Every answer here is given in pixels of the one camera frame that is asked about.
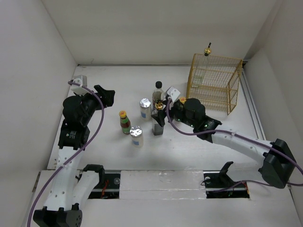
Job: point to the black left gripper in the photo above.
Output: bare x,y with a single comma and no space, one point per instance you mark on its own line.
106,95

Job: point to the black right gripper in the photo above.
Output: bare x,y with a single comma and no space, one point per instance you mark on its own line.
159,117

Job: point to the dark-filled gold-spout oil bottle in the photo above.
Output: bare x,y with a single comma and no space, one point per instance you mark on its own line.
156,128

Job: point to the clear oil bottle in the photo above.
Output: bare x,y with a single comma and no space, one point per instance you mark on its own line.
201,64

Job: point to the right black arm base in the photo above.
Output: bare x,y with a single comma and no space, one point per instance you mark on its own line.
218,185

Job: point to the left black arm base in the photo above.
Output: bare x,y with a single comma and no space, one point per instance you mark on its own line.
109,183

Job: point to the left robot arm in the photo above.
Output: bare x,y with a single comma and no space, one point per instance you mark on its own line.
61,199

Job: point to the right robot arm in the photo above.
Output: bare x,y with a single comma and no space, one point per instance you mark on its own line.
275,157

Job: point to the clear bottle black cap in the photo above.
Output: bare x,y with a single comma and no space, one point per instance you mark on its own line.
157,95

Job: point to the rear silver-lid spice jar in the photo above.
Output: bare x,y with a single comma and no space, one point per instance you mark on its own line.
145,108

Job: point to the silver-lid spice jar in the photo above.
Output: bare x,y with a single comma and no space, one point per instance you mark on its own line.
136,134
145,108

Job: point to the right yellow-cap sauce bottle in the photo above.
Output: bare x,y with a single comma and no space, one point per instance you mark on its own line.
182,100

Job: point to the yellow-cap sauce bottle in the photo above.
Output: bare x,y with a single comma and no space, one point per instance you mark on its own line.
124,122
182,100

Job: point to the front silver-lid spice jar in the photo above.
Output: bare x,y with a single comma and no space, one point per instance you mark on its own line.
136,134

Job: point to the left yellow-cap sauce bottle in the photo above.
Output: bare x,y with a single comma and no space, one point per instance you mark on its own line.
124,122

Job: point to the white foam front board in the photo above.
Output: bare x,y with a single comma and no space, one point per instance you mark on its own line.
162,185

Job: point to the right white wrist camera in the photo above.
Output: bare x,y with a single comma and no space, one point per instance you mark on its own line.
173,93

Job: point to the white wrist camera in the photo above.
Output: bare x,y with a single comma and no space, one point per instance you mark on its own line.
78,83
173,93

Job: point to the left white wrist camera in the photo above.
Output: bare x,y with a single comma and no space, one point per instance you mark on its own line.
78,83

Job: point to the gold wire basket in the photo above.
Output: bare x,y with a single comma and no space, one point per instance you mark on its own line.
219,89

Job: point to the aluminium side rail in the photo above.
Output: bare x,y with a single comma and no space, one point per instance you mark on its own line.
251,105

